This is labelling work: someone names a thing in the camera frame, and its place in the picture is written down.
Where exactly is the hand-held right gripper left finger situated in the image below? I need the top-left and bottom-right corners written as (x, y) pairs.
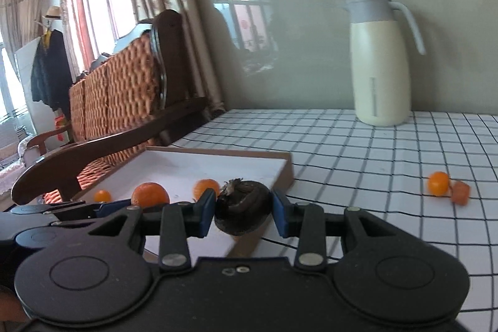
top-left (87, 189), bottom-right (217, 273)

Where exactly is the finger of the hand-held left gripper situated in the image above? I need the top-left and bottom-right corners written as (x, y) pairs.
top-left (49, 200), bottom-right (132, 228)
top-left (11, 200), bottom-right (86, 217)

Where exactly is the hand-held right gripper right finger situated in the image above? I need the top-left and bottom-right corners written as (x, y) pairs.
top-left (271, 189), bottom-right (394, 273)

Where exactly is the orange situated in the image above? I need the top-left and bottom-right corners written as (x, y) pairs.
top-left (131, 182), bottom-right (171, 207)
top-left (192, 179), bottom-right (221, 201)

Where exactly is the dark purple round fruit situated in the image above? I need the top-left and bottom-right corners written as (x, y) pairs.
top-left (214, 178), bottom-right (273, 236)

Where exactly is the brown box white inside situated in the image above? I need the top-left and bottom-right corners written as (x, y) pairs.
top-left (72, 146), bottom-right (294, 259)

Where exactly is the white lace cloth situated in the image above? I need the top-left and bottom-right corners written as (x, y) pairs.
top-left (0, 133), bottom-right (41, 194)

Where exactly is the white black checkered tablecloth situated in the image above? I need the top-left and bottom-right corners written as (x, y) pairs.
top-left (171, 108), bottom-right (498, 317)

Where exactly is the woven brown sofa cushion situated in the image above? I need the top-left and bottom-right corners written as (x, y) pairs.
top-left (41, 33), bottom-right (162, 202)

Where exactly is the dark hanging jacket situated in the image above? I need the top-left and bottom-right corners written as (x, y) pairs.
top-left (31, 29), bottom-right (73, 112)

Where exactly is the dark wooden sofa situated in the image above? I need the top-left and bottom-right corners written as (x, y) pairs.
top-left (11, 9), bottom-right (226, 205)

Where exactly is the small tangerine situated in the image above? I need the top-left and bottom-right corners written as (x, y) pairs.
top-left (428, 171), bottom-right (451, 196)

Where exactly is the cream thermos jug grey lid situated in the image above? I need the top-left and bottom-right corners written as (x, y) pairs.
top-left (338, 0), bottom-right (426, 127)

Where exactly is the orange carrot piece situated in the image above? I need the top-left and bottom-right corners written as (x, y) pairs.
top-left (451, 181), bottom-right (471, 206)

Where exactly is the beige sheer curtain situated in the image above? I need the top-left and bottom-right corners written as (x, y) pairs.
top-left (0, 0), bottom-right (49, 58)

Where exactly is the beige patterned curtain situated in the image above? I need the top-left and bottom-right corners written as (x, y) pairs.
top-left (120, 0), bottom-right (227, 113)

